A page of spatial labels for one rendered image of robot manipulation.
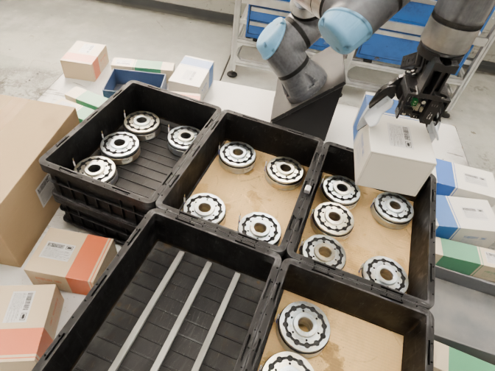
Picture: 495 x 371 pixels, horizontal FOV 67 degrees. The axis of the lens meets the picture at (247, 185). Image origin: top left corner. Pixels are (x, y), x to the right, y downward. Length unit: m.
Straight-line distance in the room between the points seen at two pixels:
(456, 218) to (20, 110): 1.25
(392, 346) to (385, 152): 0.39
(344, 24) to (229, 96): 0.98
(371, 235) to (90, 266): 0.68
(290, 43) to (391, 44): 1.76
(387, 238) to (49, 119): 0.94
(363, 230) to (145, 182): 0.58
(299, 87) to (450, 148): 0.68
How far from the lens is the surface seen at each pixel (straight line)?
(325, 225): 0.94
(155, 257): 0.88
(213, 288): 0.83
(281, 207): 0.98
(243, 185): 1.01
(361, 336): 0.86
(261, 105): 1.53
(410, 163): 0.75
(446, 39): 0.67
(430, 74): 0.68
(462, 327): 1.14
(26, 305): 0.95
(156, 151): 1.10
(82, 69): 1.64
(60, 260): 0.98
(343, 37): 0.63
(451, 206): 1.25
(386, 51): 2.93
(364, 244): 0.98
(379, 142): 0.74
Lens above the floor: 1.57
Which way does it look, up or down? 47 degrees down
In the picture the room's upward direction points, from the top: 9 degrees clockwise
